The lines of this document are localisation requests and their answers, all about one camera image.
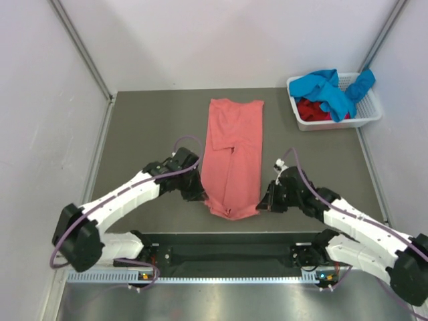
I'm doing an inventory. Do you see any red t shirt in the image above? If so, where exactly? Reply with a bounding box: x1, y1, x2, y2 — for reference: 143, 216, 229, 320
296, 98, 350, 122

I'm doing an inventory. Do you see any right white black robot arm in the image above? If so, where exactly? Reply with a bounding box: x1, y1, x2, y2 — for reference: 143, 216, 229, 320
257, 160, 427, 306

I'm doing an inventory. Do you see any aluminium corner post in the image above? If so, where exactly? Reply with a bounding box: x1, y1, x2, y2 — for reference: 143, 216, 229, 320
357, 0, 410, 72
46, 0, 116, 101

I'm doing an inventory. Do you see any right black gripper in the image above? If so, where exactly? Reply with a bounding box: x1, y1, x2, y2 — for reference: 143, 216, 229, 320
257, 179, 302, 213

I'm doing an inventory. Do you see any slotted cable duct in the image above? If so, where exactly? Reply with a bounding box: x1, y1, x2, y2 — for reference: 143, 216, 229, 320
66, 270, 336, 284

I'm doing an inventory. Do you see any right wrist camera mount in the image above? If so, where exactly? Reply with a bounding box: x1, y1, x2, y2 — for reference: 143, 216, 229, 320
274, 158, 288, 174

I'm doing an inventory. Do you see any pink t shirt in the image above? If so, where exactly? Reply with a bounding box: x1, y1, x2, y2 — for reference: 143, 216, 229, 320
201, 98, 264, 221

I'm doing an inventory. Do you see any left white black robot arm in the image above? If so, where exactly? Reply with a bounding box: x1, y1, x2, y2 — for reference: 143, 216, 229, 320
52, 147, 207, 272

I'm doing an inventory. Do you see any white plastic basket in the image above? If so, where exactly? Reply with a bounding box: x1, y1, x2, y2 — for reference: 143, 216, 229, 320
286, 69, 382, 131

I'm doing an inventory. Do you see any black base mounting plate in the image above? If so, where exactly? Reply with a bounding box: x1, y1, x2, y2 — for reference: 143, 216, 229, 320
130, 232, 336, 278

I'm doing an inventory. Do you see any left aluminium corner post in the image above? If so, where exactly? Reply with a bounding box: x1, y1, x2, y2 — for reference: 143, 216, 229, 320
46, 0, 116, 101

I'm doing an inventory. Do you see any blue t shirt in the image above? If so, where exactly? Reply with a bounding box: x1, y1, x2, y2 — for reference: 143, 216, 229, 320
288, 69, 376, 119

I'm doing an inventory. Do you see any right aluminium corner post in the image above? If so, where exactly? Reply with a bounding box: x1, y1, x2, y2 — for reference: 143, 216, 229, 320
357, 0, 410, 72

